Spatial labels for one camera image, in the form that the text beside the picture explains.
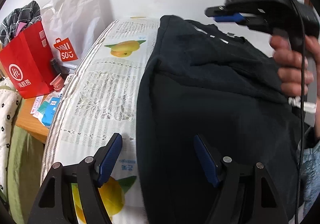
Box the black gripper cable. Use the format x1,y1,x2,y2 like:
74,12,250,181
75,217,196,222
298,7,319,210
287,0,308,224

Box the white floral quilt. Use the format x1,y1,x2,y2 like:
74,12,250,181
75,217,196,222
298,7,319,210
0,77,22,202

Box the green bed sheet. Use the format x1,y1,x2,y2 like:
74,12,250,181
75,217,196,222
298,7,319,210
7,100,44,223

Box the black long-sleeve sweatshirt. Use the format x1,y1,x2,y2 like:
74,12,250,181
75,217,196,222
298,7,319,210
136,16,300,223

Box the white cable connector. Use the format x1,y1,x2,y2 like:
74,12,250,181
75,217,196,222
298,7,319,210
287,96,317,115

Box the wooden nightstand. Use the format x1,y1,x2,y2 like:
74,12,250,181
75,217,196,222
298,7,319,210
15,98,49,144

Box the red paper shopping bag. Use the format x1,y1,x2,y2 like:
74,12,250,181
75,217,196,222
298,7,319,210
1,21,57,99

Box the blue white packets pile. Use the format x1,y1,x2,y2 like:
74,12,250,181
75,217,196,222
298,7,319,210
30,90,63,128

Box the fruit-print white tablecloth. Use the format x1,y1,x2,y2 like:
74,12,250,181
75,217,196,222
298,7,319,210
41,18,160,223

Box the white Miniso paper bag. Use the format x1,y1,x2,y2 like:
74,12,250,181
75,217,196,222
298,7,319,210
41,0,105,70

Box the person's right hand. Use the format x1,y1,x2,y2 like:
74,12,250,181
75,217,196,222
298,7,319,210
270,35,320,139

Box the grey plaid cloth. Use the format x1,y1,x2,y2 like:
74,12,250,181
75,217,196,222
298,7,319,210
1,0,41,47

